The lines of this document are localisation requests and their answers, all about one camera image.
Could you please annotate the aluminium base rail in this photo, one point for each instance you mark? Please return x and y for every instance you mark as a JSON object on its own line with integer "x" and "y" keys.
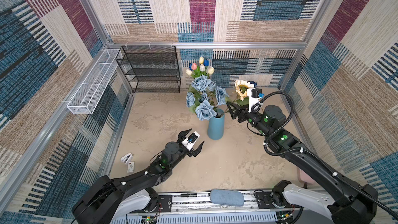
{"x": 148, "y": 207}

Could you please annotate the small white paper tags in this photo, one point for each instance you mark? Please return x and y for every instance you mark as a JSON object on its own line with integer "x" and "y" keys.
{"x": 127, "y": 160}

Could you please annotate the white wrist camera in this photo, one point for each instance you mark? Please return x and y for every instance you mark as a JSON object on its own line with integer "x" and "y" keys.
{"x": 189, "y": 142}
{"x": 255, "y": 96}

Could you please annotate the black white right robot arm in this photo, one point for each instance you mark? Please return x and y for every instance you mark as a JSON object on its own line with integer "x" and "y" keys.
{"x": 345, "y": 201}

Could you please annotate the white wire mesh basket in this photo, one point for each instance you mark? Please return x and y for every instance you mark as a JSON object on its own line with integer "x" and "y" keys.
{"x": 89, "y": 93}

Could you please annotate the blue-grey artificial rose bunch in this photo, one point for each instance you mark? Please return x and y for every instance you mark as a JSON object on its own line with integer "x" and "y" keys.
{"x": 204, "y": 98}

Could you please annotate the pink artificial tulip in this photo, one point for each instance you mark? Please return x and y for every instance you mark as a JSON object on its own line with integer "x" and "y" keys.
{"x": 194, "y": 66}

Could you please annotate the black wire shelf rack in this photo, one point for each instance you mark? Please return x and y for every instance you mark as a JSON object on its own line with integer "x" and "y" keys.
{"x": 150, "y": 68}

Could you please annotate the dark blue artificial rose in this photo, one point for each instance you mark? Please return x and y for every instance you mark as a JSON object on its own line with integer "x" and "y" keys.
{"x": 254, "y": 84}

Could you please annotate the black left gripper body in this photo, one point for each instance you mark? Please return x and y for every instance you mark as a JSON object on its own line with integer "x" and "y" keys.
{"x": 184, "y": 152}

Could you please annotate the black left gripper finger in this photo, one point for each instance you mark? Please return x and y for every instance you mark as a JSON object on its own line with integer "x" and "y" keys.
{"x": 183, "y": 134}
{"x": 198, "y": 150}

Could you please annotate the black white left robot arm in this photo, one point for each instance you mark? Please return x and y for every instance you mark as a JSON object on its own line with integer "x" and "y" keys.
{"x": 108, "y": 198}

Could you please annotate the pink rectangular pad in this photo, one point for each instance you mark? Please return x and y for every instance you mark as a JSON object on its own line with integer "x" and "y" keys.
{"x": 305, "y": 178}

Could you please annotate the beige artificial flower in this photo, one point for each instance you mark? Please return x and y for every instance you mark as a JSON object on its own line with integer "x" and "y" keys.
{"x": 241, "y": 88}

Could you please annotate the teal cylindrical vase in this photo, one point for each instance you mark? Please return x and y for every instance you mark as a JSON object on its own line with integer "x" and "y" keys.
{"x": 216, "y": 126}

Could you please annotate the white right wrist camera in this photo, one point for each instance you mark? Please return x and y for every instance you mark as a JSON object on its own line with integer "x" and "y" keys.
{"x": 255, "y": 96}

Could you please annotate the blue-grey oval pad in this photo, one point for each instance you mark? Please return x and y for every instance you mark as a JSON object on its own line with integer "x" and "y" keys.
{"x": 227, "y": 197}

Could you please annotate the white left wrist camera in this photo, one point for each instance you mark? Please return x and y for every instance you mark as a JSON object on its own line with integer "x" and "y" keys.
{"x": 189, "y": 142}

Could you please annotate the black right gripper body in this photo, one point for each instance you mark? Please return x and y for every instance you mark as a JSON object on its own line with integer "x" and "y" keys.
{"x": 252, "y": 117}

